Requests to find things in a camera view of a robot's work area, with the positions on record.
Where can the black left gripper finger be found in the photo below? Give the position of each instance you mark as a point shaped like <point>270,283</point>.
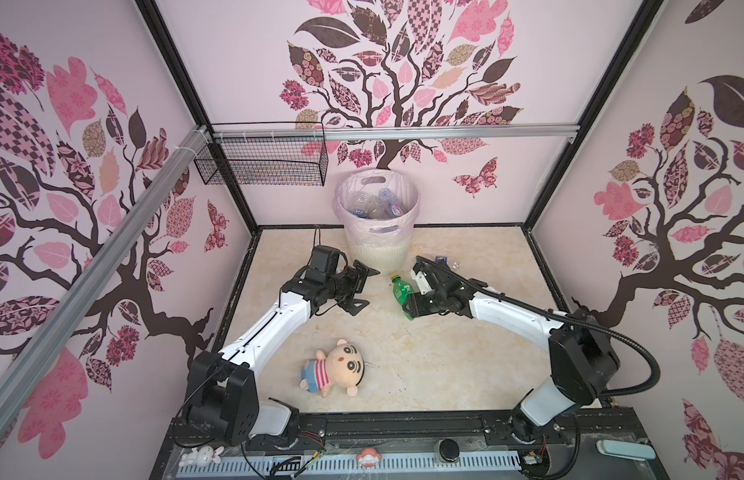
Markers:
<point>360,271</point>
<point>352,305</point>

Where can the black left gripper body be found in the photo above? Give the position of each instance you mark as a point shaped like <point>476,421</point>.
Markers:
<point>344,287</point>

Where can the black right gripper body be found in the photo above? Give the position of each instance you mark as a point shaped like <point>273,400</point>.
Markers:
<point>426,303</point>

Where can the green plastic bottle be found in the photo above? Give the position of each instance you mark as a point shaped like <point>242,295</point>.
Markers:
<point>401,290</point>

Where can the blue label water bottle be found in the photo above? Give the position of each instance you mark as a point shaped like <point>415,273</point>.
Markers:
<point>362,205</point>

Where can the tall clear bottle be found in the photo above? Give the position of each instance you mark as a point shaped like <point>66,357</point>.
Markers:
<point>392,203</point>

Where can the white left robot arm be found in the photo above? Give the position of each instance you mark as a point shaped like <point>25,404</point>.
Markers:
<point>222,400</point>

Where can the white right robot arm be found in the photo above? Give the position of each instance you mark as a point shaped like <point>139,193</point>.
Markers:
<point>581,358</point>

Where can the white ribbed trash bin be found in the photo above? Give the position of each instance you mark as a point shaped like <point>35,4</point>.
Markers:
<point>385,252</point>

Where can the cartoon boy plush doll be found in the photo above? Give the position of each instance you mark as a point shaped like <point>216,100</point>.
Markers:
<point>342,368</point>

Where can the red white small figurine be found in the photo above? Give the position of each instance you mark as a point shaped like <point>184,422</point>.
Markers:
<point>368,458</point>

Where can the black round knob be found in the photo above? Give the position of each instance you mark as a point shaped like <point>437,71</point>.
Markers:
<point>447,451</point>

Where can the white vent strip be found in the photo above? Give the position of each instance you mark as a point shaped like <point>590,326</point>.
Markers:
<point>346,466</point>

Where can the white bunny figurine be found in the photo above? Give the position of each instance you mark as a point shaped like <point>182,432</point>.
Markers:
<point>202,456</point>

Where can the black wire basket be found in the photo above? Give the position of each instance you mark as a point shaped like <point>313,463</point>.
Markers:
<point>280,153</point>

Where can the aluminium rail back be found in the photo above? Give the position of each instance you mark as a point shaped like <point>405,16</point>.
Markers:
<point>406,133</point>

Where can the aluminium rail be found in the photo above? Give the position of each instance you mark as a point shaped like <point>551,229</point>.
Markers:
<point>24,374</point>
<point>406,133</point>

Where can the white handle device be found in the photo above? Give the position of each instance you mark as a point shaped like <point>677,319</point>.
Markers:
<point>626,450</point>

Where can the aluminium rail left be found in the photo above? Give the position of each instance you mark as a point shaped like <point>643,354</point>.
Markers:
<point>24,374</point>

